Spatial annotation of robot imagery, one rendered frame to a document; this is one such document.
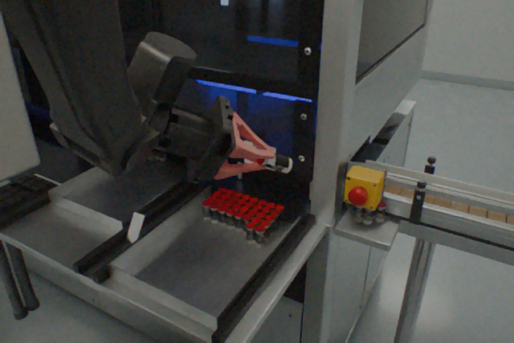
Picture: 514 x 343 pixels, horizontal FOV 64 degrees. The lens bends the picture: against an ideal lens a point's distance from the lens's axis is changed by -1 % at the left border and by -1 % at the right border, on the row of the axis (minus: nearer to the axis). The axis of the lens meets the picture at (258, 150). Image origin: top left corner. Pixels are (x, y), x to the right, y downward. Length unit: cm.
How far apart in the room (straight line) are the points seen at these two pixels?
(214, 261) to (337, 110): 40
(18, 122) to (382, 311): 164
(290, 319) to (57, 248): 65
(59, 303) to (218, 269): 142
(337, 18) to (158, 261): 60
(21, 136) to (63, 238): 56
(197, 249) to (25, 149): 80
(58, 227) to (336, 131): 68
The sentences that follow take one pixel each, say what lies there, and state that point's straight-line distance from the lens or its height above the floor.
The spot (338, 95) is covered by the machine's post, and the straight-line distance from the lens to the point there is 86.
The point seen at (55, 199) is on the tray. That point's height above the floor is 90.
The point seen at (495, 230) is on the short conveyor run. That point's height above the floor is 92.
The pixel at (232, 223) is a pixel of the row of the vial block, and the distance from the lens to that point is 97.
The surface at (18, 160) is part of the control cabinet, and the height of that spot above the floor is 85.
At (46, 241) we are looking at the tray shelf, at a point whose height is 88.
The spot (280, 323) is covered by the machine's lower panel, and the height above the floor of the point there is 49.
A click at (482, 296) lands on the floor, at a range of 230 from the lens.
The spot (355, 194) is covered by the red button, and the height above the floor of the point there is 101.
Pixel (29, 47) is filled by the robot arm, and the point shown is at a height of 142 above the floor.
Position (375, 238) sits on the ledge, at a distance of 99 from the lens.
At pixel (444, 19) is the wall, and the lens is 546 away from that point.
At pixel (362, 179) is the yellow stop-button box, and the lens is 90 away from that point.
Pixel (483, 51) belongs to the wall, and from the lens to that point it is 548.
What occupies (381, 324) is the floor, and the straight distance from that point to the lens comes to 201.
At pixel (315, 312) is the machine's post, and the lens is 120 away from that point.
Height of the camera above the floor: 147
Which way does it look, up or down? 26 degrees down
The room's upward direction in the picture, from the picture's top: straight up
